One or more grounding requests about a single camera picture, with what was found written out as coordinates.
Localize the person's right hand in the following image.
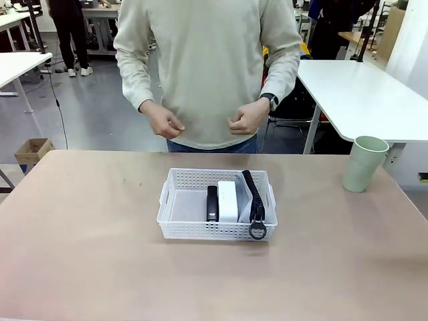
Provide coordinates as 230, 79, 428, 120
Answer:
139, 99, 186, 139

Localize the person's left hand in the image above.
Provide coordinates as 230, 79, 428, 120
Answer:
227, 100, 272, 136

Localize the white rectangular box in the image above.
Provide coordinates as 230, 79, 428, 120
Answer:
217, 181, 239, 223

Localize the black stapler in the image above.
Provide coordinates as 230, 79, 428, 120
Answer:
205, 185, 220, 222

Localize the person's right forearm cream sleeve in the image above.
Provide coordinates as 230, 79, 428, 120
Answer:
114, 49, 156, 113

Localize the person's left forearm cream sleeve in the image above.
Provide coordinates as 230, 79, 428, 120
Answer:
259, 49, 303, 105

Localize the white perforated plastic basket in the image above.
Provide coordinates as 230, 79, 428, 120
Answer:
156, 168, 278, 243

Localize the black wrist watch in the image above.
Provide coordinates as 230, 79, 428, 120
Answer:
259, 93, 280, 112

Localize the person in cream sweater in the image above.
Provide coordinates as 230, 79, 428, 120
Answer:
113, 0, 304, 154

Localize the grey workbench with metal legs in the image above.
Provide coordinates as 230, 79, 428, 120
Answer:
82, 2, 120, 56

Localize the large white side table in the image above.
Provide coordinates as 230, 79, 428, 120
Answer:
296, 59, 428, 155

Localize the bystander in black, white shoes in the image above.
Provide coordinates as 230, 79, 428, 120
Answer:
46, 0, 94, 78

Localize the pale green plastic cup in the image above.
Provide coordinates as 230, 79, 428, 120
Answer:
342, 135, 391, 193

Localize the bystander in dark clothes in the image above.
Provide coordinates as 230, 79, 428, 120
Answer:
307, 0, 370, 62

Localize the open cardboard box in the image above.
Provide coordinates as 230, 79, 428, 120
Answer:
14, 138, 56, 175

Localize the wooden top desk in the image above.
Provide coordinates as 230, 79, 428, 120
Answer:
338, 31, 389, 61

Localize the black clamp pole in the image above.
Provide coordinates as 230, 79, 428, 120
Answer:
355, 0, 381, 64

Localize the small white side table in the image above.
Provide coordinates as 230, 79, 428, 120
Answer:
0, 51, 54, 114

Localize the black metal stand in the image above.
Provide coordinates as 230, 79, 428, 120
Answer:
23, 0, 48, 54

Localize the black floor cable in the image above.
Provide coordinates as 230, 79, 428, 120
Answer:
49, 63, 70, 150

